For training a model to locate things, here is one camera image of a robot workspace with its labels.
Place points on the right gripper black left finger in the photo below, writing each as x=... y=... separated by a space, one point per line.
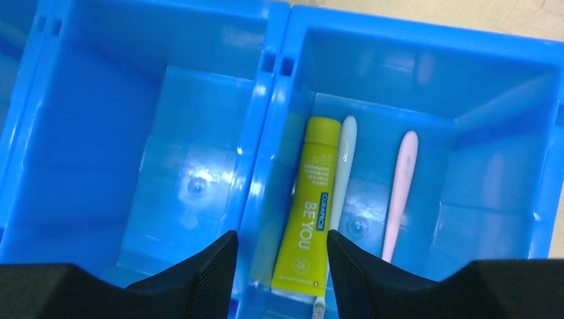
x=198 y=287

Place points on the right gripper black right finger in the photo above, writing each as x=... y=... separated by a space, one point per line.
x=366 y=286

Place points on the light blue toothbrush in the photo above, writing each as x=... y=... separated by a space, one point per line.
x=346 y=148

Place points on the pink toothbrush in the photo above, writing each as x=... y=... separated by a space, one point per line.
x=404 y=171

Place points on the blue plastic divided bin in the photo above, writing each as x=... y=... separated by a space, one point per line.
x=135 y=133

